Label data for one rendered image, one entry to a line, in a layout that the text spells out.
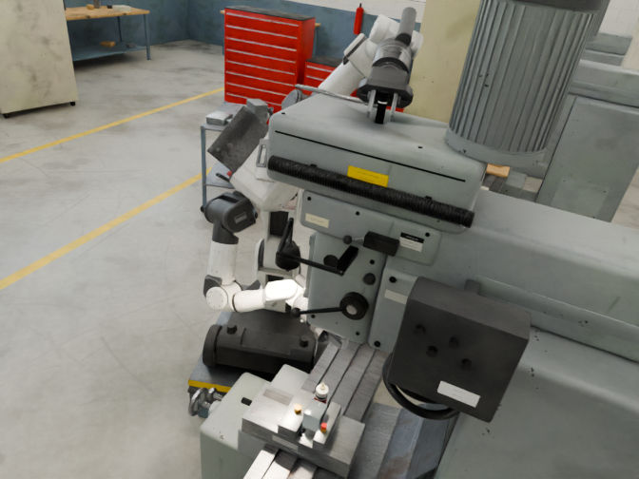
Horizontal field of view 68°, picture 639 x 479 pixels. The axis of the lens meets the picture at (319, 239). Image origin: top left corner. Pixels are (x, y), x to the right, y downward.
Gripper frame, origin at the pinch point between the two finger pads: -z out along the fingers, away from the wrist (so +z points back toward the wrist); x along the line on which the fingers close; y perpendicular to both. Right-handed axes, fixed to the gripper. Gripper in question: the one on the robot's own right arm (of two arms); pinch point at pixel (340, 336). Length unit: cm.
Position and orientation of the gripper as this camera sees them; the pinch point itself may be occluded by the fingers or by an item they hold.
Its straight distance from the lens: 143.5
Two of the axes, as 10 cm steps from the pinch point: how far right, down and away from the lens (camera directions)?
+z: -6.5, -4.7, 6.0
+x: 7.5, -2.7, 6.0
